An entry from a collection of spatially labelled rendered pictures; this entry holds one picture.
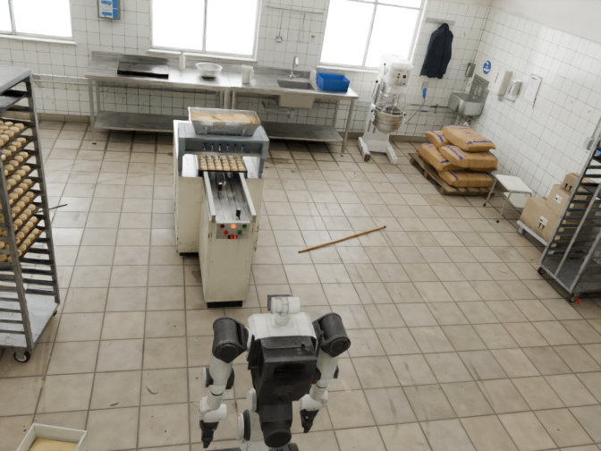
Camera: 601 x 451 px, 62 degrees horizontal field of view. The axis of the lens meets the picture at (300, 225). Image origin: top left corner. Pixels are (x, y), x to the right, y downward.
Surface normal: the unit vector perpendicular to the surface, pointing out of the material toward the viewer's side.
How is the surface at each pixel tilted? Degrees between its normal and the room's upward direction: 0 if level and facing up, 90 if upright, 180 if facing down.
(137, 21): 90
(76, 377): 0
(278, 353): 0
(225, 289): 90
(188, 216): 90
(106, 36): 90
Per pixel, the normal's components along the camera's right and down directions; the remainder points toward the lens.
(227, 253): 0.24, 0.53
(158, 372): 0.15, -0.85
